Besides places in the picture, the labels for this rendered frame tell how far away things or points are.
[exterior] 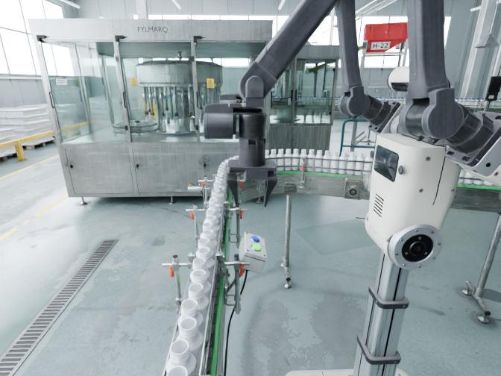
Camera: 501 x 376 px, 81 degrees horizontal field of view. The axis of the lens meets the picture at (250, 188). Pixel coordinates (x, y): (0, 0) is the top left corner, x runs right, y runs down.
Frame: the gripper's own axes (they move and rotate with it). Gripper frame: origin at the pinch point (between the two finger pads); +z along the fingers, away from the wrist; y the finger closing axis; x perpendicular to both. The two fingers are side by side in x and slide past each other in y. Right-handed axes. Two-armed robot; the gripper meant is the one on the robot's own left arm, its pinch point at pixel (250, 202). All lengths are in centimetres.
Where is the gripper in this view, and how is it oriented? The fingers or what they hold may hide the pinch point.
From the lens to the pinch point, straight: 66.4
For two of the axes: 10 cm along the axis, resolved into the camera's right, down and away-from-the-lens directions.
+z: -0.2, 9.4, 3.3
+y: 10.0, 0.1, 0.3
